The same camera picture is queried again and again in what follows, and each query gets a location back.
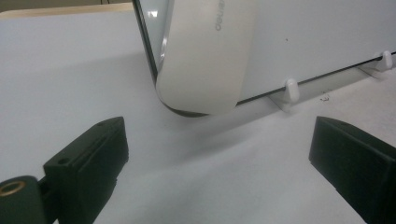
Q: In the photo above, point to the white table cover sheet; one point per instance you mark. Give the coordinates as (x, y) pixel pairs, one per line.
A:
(62, 77)

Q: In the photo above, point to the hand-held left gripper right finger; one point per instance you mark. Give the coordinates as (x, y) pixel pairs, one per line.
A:
(358, 158)

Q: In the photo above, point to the white whiteboard stand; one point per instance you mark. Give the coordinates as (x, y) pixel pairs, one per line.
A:
(292, 91)

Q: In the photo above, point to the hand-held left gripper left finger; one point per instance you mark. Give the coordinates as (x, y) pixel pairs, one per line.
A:
(90, 158)

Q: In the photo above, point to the wooden table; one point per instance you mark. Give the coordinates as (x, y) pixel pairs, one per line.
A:
(62, 11)

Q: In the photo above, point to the white whiteboard eraser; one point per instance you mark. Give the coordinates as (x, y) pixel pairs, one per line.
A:
(202, 62)

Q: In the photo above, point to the black-framed whiteboard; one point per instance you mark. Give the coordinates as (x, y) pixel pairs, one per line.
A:
(311, 37)

